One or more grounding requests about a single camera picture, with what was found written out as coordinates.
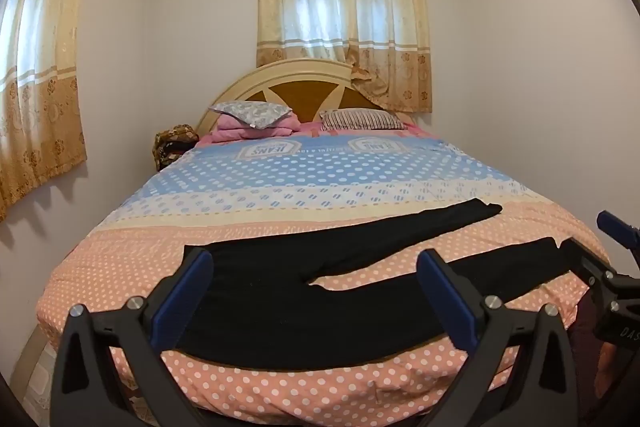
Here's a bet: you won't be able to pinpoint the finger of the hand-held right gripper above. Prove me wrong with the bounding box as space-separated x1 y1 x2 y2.
559 239 619 289
597 210 640 254

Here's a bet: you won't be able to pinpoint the beige floral side curtain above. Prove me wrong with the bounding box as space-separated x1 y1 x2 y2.
0 0 107 223

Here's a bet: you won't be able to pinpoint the beige floral window curtain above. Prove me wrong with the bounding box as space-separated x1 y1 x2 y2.
255 0 434 114

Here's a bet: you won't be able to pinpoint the brown patterned bag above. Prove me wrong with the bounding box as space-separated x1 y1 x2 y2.
153 124 200 172

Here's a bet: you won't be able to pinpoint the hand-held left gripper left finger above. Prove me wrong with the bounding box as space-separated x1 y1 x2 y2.
50 247 216 427

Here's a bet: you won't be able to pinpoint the grey patterned pillow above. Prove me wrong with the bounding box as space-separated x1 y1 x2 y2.
209 101 293 129

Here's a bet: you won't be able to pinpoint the cream and brown headboard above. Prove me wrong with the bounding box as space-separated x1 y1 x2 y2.
195 59 391 135

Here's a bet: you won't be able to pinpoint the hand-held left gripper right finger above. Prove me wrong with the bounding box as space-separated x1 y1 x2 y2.
417 249 584 427

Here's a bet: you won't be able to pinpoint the polka dot bedspread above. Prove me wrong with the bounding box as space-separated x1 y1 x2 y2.
36 123 617 427

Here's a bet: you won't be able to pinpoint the striped pillow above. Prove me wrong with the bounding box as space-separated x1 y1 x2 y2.
319 108 408 131

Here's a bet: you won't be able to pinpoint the pink folded blanket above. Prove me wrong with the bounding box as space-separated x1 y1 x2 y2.
212 114 302 142

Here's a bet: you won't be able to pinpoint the black pants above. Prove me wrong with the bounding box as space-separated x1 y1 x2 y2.
174 203 571 370

